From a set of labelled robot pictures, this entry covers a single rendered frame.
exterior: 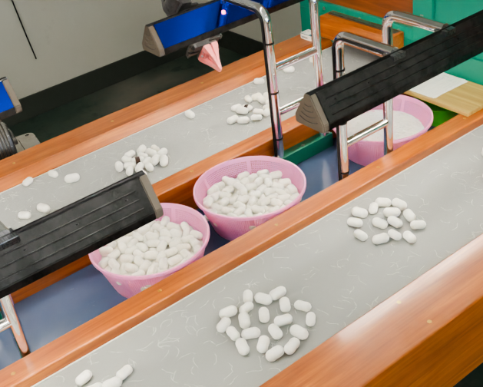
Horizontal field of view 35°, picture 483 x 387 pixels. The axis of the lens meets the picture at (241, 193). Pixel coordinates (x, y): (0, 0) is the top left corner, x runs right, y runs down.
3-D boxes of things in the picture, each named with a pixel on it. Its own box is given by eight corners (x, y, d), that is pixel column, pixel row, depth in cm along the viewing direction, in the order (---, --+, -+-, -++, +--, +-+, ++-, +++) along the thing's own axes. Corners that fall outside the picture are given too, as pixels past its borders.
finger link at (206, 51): (237, 58, 211) (220, 32, 213) (216, 66, 208) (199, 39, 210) (231, 72, 217) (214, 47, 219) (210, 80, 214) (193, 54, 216)
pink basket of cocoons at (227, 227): (177, 236, 180) (170, 203, 175) (235, 179, 198) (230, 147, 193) (275, 263, 167) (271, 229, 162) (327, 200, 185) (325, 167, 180)
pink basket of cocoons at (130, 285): (76, 272, 173) (66, 239, 167) (173, 221, 185) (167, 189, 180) (136, 330, 154) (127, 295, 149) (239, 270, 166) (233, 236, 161)
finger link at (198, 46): (230, 61, 210) (213, 34, 212) (209, 68, 207) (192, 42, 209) (224, 74, 216) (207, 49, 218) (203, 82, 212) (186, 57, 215)
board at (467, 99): (373, 81, 216) (372, 77, 215) (408, 64, 223) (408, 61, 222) (468, 117, 193) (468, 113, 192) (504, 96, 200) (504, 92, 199)
